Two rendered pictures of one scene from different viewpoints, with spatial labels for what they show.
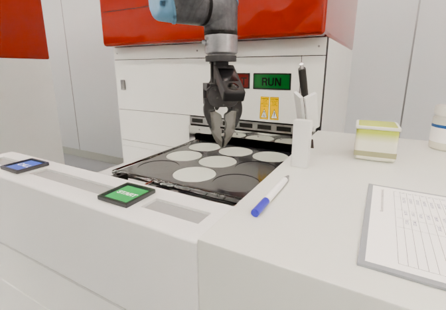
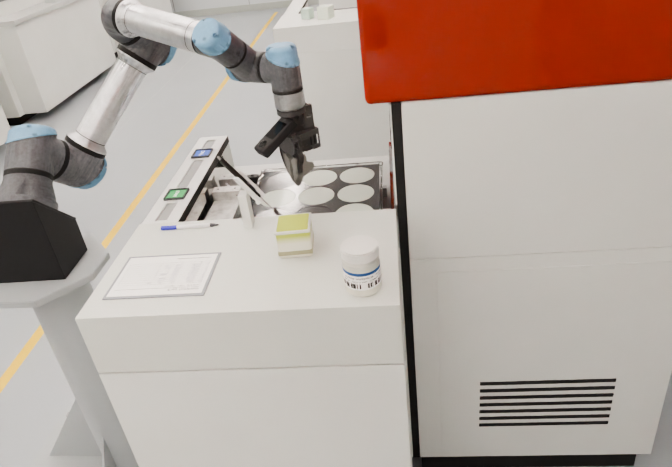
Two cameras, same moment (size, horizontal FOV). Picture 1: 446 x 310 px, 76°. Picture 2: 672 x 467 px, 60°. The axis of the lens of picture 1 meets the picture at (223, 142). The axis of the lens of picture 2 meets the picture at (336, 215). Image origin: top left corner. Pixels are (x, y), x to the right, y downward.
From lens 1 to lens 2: 1.42 m
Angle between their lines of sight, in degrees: 65
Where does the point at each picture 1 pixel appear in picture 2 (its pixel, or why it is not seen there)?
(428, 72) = not seen: outside the picture
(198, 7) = (248, 76)
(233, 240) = (140, 231)
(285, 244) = (140, 241)
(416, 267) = (129, 268)
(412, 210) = (183, 267)
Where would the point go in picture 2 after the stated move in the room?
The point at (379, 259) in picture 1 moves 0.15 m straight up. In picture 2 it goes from (132, 260) to (112, 201)
